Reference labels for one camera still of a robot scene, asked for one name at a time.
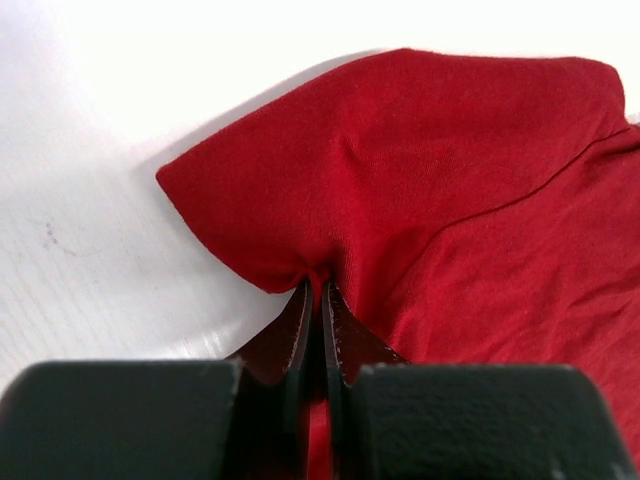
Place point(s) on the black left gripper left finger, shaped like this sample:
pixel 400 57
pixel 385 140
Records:
pixel 243 417

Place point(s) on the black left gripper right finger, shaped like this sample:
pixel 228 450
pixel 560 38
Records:
pixel 390 419

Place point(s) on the dark red t shirt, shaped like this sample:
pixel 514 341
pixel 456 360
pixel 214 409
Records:
pixel 470 209

